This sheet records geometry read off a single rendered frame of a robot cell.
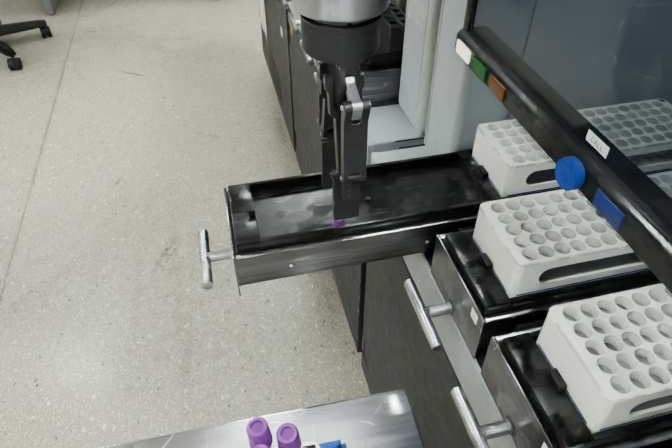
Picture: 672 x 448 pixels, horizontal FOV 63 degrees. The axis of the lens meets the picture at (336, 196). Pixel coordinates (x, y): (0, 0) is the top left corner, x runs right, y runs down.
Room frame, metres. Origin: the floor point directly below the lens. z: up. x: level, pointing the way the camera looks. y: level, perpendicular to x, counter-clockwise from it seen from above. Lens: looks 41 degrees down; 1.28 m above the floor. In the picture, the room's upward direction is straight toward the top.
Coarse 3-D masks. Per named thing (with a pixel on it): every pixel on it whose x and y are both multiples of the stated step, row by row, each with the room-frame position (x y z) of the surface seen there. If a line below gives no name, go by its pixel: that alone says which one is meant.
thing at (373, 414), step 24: (312, 408) 0.25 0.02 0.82; (336, 408) 0.25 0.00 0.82; (360, 408) 0.25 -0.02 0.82; (384, 408) 0.25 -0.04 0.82; (408, 408) 0.25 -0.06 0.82; (192, 432) 0.23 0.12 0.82; (216, 432) 0.23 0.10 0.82; (240, 432) 0.23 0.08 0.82; (312, 432) 0.23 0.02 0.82; (336, 432) 0.23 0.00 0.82; (360, 432) 0.23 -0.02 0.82; (384, 432) 0.23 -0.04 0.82; (408, 432) 0.23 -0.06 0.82
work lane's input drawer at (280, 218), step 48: (240, 192) 0.55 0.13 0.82; (288, 192) 0.57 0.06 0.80; (384, 192) 0.57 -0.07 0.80; (432, 192) 0.57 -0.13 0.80; (480, 192) 0.56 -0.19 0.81; (240, 240) 0.46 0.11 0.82; (288, 240) 0.47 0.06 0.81; (336, 240) 0.47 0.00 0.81; (384, 240) 0.48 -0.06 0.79; (432, 240) 0.50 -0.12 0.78
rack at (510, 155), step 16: (480, 128) 0.63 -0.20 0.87; (496, 128) 0.63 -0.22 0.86; (512, 128) 0.63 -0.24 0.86; (480, 144) 0.62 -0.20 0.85; (496, 144) 0.59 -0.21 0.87; (512, 144) 0.59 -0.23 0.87; (528, 144) 0.59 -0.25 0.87; (480, 160) 0.61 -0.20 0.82; (496, 160) 0.57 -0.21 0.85; (512, 160) 0.55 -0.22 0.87; (528, 160) 0.55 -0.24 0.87; (544, 160) 0.55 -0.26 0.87; (496, 176) 0.56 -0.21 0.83; (512, 176) 0.54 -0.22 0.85; (528, 176) 0.59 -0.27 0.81; (544, 176) 0.59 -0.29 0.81; (512, 192) 0.54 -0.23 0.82
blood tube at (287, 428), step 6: (282, 426) 0.17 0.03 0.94; (288, 426) 0.17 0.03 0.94; (294, 426) 0.17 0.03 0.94; (276, 432) 0.17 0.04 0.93; (282, 432) 0.17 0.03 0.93; (288, 432) 0.17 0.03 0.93; (294, 432) 0.17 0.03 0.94; (276, 438) 0.17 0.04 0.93; (282, 438) 0.17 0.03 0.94; (288, 438) 0.17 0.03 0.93; (294, 438) 0.17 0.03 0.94; (282, 444) 0.16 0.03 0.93; (288, 444) 0.16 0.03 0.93; (294, 444) 0.16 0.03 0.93; (300, 444) 0.17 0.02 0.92
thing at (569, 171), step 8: (560, 160) 0.39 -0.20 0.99; (568, 160) 0.38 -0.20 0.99; (576, 160) 0.38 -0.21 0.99; (560, 168) 0.39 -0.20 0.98; (568, 168) 0.38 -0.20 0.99; (576, 168) 0.38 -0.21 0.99; (560, 176) 0.39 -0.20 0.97; (568, 176) 0.38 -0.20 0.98; (576, 176) 0.37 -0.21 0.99; (584, 176) 0.37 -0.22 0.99; (560, 184) 0.38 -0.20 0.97; (568, 184) 0.37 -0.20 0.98; (576, 184) 0.37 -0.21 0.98
